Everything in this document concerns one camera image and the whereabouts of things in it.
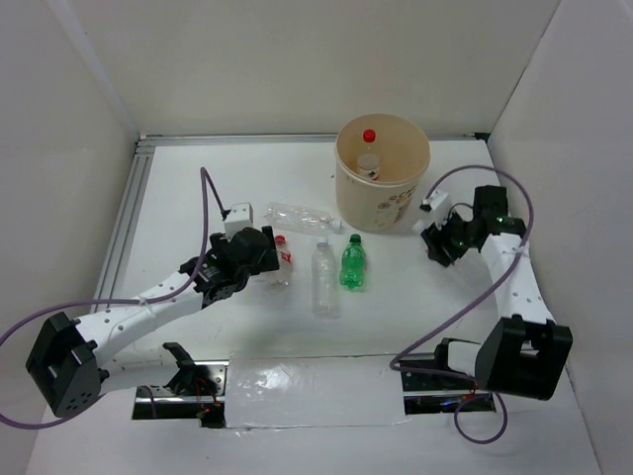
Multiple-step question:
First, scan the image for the crushed clear bottle blue-white cap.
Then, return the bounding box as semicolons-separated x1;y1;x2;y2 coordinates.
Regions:
264;202;342;237

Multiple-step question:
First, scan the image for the aluminium frame rail left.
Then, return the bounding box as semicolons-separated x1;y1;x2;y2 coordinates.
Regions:
94;146;155;300

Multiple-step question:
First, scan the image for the red cola label bottle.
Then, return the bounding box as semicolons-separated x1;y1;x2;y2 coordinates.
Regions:
271;235;293;286

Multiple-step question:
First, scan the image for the aluminium frame rail back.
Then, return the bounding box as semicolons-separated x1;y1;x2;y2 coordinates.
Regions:
136;131;491;147

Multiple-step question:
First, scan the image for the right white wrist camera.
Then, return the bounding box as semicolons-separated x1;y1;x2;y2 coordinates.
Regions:
419;190;452;228

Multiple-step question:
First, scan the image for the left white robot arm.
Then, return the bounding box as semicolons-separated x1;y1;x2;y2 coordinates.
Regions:
26;226;279;419

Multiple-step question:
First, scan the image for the aluminium frame rail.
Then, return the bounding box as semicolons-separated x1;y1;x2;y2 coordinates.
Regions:
136;131;491;147
94;146;155;300

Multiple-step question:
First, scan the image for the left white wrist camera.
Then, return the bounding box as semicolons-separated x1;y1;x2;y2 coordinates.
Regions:
224;203;254;239

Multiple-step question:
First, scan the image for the beige paper bucket bin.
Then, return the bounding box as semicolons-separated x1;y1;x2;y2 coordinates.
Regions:
335;113;430;233

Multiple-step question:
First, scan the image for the clear bottle white cap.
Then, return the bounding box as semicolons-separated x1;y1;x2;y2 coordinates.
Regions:
311;237;340;320

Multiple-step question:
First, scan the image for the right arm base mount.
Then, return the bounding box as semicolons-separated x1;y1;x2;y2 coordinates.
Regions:
401;354;496;416

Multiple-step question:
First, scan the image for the green plastic bottle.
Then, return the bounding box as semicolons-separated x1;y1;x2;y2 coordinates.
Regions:
339;234;367;291

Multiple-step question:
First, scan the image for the red cap red label bottle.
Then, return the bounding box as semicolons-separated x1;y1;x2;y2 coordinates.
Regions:
356;129;381;181

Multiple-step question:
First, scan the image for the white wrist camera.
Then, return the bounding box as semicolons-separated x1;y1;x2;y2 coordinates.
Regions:
224;203;254;239
419;190;452;228

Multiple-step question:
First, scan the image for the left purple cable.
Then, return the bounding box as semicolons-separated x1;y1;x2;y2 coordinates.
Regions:
0;166;233;429

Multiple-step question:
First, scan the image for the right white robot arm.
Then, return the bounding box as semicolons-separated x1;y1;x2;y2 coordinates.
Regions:
420;185;573;400

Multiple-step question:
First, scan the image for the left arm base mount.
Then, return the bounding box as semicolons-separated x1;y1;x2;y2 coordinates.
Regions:
132;360;229;429

